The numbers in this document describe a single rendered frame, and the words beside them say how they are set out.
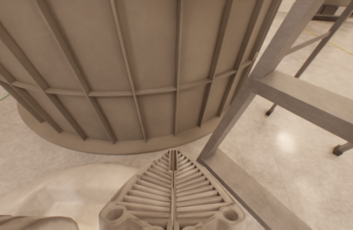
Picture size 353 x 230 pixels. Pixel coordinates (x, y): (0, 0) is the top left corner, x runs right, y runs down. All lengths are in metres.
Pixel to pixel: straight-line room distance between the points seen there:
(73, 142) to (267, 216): 1.01
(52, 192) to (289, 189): 1.01
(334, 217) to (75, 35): 1.31
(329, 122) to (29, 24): 0.79
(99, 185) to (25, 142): 0.89
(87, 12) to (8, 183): 0.93
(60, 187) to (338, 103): 0.65
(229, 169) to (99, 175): 0.41
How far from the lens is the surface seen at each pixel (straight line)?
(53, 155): 1.10
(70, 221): 0.24
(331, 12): 6.68
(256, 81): 0.34
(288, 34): 0.34
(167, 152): 0.18
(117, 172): 0.46
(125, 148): 0.89
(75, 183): 0.49
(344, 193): 1.20
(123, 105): 0.69
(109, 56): 0.57
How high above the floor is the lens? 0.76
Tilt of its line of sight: 46 degrees down
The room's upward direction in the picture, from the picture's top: 3 degrees clockwise
